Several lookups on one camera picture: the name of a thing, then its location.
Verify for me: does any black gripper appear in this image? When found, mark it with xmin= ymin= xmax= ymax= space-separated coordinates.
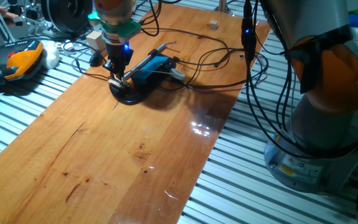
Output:
xmin=103 ymin=42 xmax=134 ymax=83

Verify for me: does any black oval docking station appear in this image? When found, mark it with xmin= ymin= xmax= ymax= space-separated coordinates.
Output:
xmin=109 ymin=55 xmax=177 ymax=106

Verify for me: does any person left hand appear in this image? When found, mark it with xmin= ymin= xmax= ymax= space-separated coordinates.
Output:
xmin=0 ymin=6 xmax=21 ymax=27

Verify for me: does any silver metal rod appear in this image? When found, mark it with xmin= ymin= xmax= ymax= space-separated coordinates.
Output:
xmin=123 ymin=40 xmax=178 ymax=80

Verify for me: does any blue box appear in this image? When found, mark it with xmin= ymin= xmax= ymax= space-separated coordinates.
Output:
xmin=131 ymin=55 xmax=171 ymax=87

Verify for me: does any tall wooden block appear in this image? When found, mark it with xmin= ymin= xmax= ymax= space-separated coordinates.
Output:
xmin=85 ymin=30 xmax=106 ymax=53

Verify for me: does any white power adapter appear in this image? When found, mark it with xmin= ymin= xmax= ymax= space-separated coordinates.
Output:
xmin=61 ymin=41 xmax=76 ymax=53

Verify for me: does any glossy wooden board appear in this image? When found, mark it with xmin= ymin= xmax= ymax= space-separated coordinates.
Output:
xmin=0 ymin=1 xmax=272 ymax=224

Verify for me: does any white rounded lump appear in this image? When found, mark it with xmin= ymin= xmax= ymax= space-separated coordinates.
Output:
xmin=41 ymin=41 xmax=61 ymax=70

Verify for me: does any black round spool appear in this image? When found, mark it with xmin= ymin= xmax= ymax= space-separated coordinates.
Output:
xmin=40 ymin=0 xmax=94 ymax=35

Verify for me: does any orange black teach pendant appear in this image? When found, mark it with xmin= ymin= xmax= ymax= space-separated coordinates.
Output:
xmin=0 ymin=39 xmax=45 ymax=86

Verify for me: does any metal clamp stand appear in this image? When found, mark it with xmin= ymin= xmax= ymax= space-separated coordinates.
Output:
xmin=19 ymin=0 xmax=45 ymax=34

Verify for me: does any silver pole foot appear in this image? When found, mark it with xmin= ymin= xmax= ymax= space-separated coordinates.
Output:
xmin=213 ymin=0 xmax=233 ymax=15

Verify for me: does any thin black cable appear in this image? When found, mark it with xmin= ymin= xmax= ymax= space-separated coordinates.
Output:
xmin=61 ymin=40 xmax=108 ymax=63
xmin=157 ymin=46 xmax=270 ymax=91
xmin=141 ymin=27 xmax=231 ymax=68
xmin=75 ymin=58 xmax=110 ymax=80

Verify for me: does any white cable with round disc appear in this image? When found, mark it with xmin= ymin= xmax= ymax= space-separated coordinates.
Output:
xmin=141 ymin=67 xmax=186 ymax=82

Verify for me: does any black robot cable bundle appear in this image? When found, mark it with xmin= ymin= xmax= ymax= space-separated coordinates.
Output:
xmin=239 ymin=0 xmax=358 ymax=159

